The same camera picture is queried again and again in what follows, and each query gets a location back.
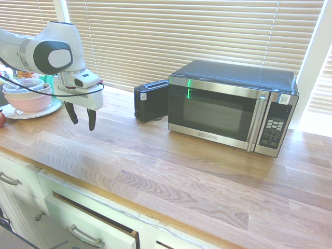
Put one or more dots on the teal plastic item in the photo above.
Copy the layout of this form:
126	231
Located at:
49	81

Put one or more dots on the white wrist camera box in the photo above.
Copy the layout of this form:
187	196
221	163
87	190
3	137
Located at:
85	79

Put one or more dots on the black stainless steel microwave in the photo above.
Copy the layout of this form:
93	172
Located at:
220	111

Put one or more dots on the pink bowl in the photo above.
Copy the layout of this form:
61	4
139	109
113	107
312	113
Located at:
28	102

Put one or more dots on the silver cabinet knob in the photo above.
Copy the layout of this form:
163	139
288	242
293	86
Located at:
39	216

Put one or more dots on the orange food packet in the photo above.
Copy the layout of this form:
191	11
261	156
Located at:
26	74

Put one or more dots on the black toaster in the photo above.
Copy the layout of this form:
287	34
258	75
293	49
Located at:
151	103

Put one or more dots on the white plate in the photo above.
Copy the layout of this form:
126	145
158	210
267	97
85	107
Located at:
49	107

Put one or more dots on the QR sticker on microwave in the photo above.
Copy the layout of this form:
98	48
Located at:
284	98

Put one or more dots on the wide beige window blind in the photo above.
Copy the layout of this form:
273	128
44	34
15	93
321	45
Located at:
181	39

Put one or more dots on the red apple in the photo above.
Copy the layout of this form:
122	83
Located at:
1	120

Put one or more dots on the white open drawer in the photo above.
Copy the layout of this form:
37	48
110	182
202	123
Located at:
85	223

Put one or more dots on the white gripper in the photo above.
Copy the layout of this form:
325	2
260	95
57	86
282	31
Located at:
89	99

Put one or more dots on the white bowl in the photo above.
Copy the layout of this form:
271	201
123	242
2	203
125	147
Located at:
39	91

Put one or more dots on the QR sticker on toaster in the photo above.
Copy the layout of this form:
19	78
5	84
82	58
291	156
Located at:
143	97

